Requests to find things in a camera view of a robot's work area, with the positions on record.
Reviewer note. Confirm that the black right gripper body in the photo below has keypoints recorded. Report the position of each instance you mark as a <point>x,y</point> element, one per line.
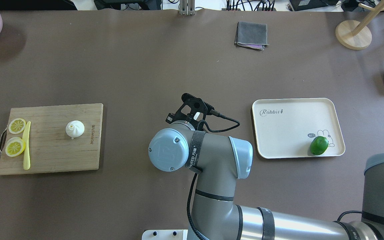
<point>170,118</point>

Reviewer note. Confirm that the white ceramic spoon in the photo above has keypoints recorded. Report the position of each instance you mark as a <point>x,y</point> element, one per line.
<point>196,116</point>

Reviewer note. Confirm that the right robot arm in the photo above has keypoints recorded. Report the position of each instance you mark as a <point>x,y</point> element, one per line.
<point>218,161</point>

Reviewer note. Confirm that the white steamed bun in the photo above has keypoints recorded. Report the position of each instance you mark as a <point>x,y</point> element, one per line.
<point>74,129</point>

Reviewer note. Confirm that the cream rabbit tray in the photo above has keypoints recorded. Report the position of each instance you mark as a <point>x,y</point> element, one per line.
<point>285,128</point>

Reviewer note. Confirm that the grey folded cloth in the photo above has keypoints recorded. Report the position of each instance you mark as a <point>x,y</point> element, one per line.
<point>252,35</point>

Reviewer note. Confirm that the wooden cutting board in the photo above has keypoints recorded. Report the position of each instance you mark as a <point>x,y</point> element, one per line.
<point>51,149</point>

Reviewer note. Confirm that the green lime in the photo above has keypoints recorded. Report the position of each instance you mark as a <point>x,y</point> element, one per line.
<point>319,145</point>

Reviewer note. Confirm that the yellow plastic knife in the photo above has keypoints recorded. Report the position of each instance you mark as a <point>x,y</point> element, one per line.
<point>26,152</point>

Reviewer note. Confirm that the upper lemon slice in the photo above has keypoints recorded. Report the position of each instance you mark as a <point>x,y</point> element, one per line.
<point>17,126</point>

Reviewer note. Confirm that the lemon slice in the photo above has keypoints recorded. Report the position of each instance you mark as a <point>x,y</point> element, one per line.
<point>17,126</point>
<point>15,146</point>

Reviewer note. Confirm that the lower lemon slice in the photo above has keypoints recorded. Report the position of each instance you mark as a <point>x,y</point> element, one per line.
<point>15,146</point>

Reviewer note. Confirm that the wooden mug tree stand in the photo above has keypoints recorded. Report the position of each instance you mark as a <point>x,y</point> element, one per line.
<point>356,35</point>

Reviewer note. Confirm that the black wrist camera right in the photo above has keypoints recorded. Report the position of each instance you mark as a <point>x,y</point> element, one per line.
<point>198,105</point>

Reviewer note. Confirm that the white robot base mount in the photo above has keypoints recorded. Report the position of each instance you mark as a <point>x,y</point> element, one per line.
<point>165,234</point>

